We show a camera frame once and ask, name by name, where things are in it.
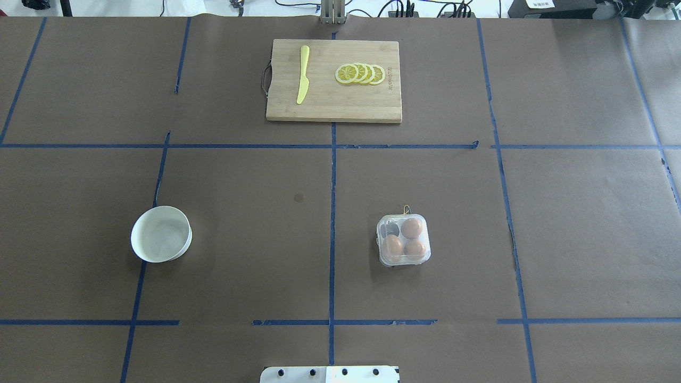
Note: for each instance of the clear plastic egg box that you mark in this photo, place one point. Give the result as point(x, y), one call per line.
point(391, 224)

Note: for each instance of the brown egg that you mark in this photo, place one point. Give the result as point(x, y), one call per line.
point(412, 228)
point(414, 250)
point(392, 249)

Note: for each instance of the aluminium frame post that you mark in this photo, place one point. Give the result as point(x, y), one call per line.
point(333, 12)

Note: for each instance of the yellow plastic knife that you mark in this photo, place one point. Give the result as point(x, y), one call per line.
point(304, 82)

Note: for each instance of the white bowl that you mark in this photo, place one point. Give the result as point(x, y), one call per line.
point(161, 234)

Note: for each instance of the wooden cutting board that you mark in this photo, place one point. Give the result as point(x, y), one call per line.
point(328, 100)

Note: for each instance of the lemon slice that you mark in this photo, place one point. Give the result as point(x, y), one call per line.
point(347, 74)
point(362, 72)
point(378, 75)
point(369, 74)

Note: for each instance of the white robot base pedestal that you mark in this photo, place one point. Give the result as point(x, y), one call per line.
point(347, 373)

